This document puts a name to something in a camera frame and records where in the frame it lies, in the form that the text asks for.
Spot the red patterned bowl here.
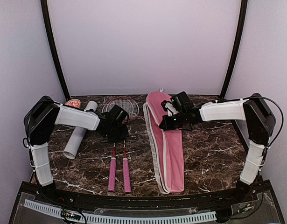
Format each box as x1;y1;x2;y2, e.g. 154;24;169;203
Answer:
65;99;81;109

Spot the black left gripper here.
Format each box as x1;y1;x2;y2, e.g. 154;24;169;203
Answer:
107;123;129;142

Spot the white cable duct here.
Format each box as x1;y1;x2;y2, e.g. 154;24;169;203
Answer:
23;199;217;224

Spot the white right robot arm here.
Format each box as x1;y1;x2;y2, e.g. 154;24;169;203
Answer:
159;92;276;185

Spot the pink racket bag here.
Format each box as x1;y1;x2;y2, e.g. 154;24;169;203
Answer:
143;91;185;194

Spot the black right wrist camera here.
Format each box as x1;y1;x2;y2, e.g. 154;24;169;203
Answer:
171;91;194;112

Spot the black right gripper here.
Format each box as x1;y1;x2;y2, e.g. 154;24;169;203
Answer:
160;110;188;130

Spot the black frame post left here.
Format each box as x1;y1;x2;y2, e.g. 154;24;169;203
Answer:
40;0;70;100

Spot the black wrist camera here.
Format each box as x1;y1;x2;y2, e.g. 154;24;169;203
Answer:
171;91;194;112
109;105;129;124

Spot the black table front rail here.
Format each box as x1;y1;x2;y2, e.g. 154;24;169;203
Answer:
52;191;251;214

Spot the black frame post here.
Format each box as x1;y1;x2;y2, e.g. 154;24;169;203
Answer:
220;0;248;98
40;0;70;100

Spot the black frame post right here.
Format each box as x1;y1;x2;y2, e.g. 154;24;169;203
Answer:
220;0;248;98

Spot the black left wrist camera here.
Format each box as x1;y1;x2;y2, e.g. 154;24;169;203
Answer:
109;105;129;124

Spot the white shuttlecock tube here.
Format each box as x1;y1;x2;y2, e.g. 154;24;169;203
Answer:
63;100;98;160

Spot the red badminton racket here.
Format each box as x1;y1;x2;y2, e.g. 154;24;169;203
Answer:
102;97;139;193
103;97;132;193

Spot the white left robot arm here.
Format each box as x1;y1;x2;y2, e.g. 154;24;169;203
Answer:
23;96;129;203

